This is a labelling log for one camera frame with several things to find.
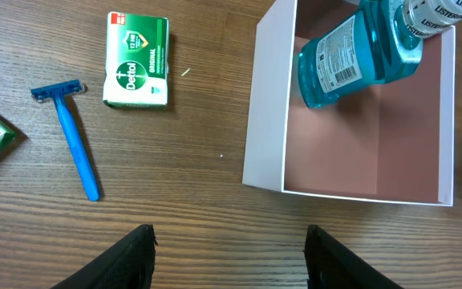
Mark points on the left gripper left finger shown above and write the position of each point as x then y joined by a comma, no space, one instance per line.
128,264

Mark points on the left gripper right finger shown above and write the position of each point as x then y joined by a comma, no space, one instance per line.
332,265

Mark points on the blue mouthwash bottle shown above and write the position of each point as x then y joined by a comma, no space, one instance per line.
381,42

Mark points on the white box pink interior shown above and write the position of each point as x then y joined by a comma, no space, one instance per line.
392,143

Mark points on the blue disposable razor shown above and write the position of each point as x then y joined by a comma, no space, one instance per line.
58,93

